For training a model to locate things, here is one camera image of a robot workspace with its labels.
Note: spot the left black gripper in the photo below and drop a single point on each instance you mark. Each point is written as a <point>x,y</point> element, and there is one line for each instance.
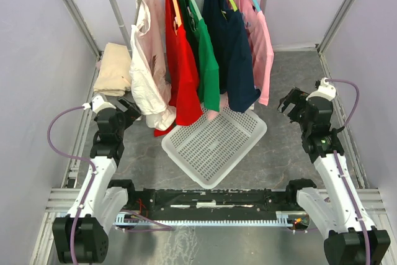
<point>132,112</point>

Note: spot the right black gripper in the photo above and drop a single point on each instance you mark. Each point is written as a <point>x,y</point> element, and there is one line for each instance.
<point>294,96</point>

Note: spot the pink t shirt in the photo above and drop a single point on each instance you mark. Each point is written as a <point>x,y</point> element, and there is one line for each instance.
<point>261,47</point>

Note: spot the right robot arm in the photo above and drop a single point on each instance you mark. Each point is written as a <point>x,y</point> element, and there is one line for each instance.
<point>350,235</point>

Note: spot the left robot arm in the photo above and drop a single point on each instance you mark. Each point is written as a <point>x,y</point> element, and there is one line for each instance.
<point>82,235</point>

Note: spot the white t shirt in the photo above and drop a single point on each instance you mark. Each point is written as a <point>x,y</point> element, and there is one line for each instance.
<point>150,90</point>

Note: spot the red t shirt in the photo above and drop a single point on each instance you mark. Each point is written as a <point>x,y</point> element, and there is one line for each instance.
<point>182,70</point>

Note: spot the navy blue t shirt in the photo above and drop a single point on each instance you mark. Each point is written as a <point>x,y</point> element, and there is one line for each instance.
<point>232,52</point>

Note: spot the green t shirt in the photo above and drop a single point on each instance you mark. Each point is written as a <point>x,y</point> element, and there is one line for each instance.
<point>202,48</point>

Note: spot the grey hanger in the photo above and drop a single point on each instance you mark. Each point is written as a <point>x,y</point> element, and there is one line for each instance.
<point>138,6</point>

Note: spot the orange hanger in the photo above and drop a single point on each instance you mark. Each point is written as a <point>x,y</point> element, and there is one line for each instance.
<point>178,18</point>

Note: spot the folded beige cloth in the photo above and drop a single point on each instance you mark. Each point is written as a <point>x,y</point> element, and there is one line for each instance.
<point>114,78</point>

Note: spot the white plastic basket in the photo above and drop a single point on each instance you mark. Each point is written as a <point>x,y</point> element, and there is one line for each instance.
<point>209,149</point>

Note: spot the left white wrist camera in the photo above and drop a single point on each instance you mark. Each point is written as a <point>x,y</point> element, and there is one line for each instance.
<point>98,103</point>

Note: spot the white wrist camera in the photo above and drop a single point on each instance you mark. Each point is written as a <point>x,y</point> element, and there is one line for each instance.
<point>98,103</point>
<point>324,90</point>

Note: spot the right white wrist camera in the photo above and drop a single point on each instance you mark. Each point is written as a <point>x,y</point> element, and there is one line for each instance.
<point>324,90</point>

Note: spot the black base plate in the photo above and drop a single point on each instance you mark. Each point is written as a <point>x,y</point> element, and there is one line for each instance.
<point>171,204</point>

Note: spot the light blue cable duct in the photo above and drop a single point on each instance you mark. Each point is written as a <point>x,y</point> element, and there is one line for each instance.
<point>124,219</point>

